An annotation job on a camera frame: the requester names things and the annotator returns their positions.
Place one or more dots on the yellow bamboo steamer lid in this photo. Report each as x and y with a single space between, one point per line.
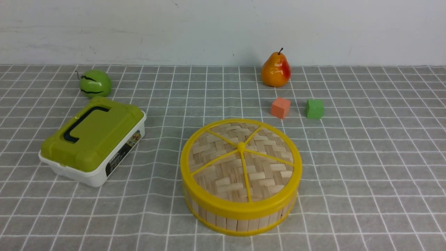
240 168

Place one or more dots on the yellow bamboo steamer basket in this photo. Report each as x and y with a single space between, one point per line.
235 226

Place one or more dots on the orange foam cube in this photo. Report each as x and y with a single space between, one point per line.
280 107

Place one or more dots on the orange toy pear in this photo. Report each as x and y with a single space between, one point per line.
276 71

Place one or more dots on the green foam cube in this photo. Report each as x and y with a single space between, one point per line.
314 109

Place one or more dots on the green lidded white plastic box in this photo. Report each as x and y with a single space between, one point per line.
90 146

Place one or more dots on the green toy watermelon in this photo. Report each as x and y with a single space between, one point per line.
94 83

